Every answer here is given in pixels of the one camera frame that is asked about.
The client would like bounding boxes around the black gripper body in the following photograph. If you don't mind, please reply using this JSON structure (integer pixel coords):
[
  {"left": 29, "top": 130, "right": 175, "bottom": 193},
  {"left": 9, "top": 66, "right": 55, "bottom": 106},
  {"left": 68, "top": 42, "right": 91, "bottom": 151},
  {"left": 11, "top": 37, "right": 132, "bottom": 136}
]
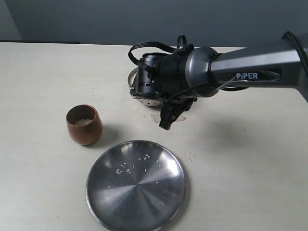
[{"left": 130, "top": 52, "right": 167, "bottom": 100}]

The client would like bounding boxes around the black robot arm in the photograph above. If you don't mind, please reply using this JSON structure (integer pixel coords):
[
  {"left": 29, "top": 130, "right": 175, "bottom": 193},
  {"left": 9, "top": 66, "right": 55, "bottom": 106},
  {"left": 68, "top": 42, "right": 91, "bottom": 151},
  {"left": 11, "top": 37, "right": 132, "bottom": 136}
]
[{"left": 128, "top": 31, "right": 308, "bottom": 130}]

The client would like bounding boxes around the steel bowl of rice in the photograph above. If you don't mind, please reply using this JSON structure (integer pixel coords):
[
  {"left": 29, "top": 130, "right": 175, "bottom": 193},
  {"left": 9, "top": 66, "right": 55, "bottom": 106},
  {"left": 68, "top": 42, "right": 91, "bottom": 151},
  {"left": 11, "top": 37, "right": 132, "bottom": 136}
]
[{"left": 128, "top": 68, "right": 164, "bottom": 107}]

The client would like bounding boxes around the clear tape patch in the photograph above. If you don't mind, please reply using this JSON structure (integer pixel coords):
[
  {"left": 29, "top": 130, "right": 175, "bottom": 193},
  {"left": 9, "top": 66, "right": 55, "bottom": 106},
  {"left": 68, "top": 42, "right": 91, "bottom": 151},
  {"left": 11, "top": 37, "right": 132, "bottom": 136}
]
[{"left": 150, "top": 114, "right": 187, "bottom": 123}]

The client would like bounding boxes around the brown wooden cup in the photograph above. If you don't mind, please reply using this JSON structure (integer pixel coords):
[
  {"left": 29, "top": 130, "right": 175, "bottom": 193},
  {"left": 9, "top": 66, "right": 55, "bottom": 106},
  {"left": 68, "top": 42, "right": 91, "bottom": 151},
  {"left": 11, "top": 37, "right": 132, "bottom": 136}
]
[{"left": 66, "top": 104, "right": 103, "bottom": 145}]

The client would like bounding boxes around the round steel plate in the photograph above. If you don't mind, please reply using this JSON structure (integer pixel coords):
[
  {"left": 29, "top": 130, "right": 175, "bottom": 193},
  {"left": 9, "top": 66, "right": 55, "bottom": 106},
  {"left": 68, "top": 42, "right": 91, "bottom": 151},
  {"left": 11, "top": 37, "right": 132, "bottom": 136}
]
[{"left": 86, "top": 140, "right": 187, "bottom": 231}]

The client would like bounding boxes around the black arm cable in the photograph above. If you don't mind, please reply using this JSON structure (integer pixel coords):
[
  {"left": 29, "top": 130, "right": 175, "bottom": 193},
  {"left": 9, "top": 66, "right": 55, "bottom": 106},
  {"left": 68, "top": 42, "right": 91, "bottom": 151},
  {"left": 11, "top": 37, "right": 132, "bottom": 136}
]
[{"left": 128, "top": 35, "right": 194, "bottom": 70}]

